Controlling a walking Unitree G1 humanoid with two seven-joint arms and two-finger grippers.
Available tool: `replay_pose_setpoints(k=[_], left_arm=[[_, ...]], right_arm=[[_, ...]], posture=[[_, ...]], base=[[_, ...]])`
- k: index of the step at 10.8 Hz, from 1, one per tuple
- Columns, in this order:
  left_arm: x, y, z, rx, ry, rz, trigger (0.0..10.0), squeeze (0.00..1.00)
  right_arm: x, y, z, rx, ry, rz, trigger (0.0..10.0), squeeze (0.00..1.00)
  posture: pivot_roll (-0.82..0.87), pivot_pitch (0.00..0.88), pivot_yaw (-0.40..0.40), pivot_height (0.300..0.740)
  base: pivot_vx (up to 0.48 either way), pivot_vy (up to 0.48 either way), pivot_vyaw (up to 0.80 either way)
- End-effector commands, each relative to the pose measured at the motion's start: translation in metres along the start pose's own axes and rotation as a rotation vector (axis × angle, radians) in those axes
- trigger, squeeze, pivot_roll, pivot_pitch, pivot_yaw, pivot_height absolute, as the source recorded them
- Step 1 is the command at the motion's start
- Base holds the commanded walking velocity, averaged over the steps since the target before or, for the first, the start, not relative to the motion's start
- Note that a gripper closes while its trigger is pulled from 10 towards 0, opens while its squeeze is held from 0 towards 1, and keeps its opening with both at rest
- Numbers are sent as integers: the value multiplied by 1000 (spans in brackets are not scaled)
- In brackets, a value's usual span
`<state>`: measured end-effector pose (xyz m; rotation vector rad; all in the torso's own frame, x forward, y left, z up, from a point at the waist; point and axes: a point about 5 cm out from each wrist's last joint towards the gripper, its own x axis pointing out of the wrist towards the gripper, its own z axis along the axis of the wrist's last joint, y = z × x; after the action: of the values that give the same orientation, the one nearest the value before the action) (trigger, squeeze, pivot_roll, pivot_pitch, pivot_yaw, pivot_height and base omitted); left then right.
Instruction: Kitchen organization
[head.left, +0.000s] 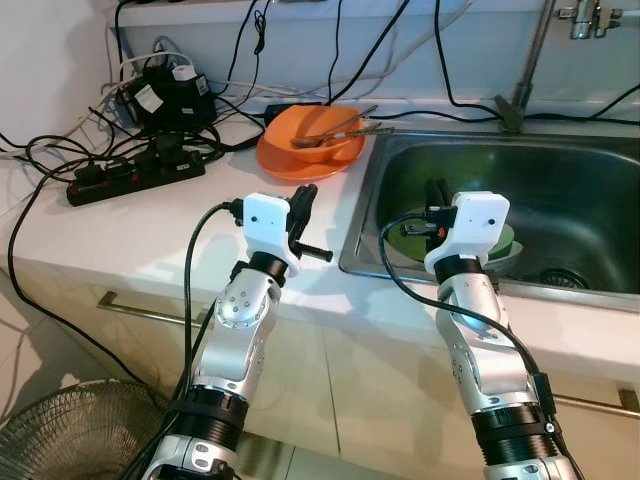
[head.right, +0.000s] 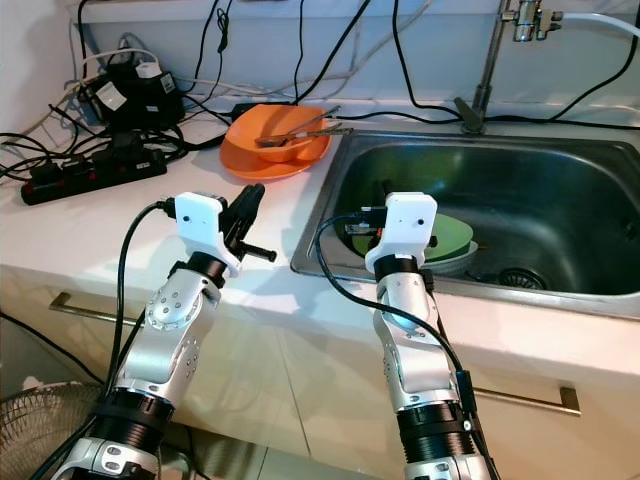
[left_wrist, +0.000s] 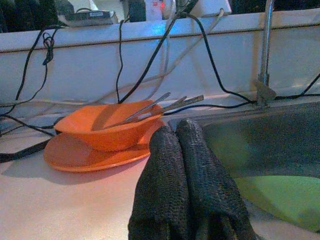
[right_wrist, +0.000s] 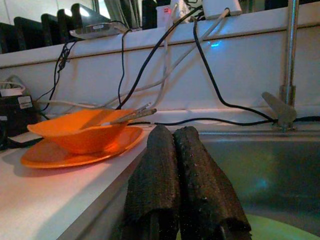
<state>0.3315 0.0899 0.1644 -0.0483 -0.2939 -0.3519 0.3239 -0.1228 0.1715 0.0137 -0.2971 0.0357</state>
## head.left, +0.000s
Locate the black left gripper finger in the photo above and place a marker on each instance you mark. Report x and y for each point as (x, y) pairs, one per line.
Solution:
(310, 200)
(297, 207)

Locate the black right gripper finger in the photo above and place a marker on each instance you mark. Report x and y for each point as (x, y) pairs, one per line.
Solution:
(437, 193)

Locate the silver metal fork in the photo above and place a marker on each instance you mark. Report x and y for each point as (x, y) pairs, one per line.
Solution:
(370, 129)

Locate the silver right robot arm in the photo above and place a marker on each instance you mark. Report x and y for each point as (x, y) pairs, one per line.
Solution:
(495, 350)

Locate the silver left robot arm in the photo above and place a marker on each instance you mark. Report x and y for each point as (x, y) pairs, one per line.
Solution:
(235, 340)

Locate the chrome kitchen faucet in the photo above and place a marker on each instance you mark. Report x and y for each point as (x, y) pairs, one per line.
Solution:
(510, 112)

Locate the white kitchen cabinet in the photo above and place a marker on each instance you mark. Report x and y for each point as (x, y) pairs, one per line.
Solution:
(380, 385)

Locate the orange plastic plate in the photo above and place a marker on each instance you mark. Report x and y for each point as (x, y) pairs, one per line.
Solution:
(285, 160)

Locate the silver metal spoon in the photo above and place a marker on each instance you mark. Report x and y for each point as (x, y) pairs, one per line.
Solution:
(308, 141)

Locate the green plate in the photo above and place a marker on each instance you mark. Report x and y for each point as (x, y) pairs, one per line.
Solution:
(505, 240)

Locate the pale grey bowl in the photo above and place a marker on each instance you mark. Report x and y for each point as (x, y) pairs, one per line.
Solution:
(508, 260)

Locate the flat black power brick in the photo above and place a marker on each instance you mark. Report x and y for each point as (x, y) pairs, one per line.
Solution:
(290, 112)

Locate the stainless steel sink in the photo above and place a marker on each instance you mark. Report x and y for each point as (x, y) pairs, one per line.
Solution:
(560, 190)

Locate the metal sink drain strainer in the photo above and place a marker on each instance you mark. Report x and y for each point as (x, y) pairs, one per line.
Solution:
(565, 279)

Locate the black power adapter stack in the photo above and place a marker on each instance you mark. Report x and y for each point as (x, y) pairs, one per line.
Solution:
(175, 100)

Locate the black power strip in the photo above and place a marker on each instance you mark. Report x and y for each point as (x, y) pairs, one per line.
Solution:
(130, 180)

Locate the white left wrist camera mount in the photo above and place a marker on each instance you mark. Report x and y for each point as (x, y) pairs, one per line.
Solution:
(265, 220)

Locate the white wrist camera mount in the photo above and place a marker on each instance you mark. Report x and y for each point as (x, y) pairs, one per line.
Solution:
(480, 220)
(265, 220)

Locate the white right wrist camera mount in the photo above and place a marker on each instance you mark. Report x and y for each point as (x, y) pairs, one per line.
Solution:
(480, 220)

